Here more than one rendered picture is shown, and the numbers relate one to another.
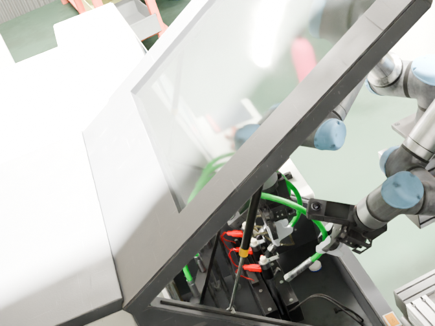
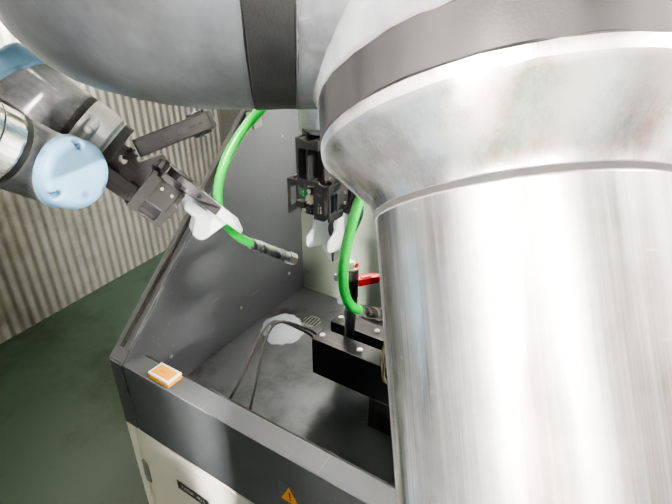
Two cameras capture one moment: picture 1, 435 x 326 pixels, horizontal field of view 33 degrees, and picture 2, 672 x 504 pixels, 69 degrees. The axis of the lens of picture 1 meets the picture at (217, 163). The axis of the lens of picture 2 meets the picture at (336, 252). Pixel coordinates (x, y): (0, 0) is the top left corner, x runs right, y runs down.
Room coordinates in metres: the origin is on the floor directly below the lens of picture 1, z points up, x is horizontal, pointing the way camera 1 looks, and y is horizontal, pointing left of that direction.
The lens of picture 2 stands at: (1.86, -0.62, 1.53)
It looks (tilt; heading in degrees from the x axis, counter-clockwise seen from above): 28 degrees down; 127
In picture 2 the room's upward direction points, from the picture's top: straight up
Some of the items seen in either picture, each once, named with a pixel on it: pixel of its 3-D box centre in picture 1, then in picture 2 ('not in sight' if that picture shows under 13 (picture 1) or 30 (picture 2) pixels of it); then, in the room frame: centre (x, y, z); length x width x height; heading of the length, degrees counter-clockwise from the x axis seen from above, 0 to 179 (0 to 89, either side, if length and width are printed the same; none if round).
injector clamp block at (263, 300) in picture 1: (268, 286); (406, 388); (1.57, -0.02, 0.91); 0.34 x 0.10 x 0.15; 5
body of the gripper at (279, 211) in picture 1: (272, 198); (325, 172); (1.45, -0.10, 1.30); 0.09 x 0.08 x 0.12; 95
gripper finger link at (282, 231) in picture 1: (281, 233); (318, 236); (1.44, -0.10, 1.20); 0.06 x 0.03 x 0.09; 95
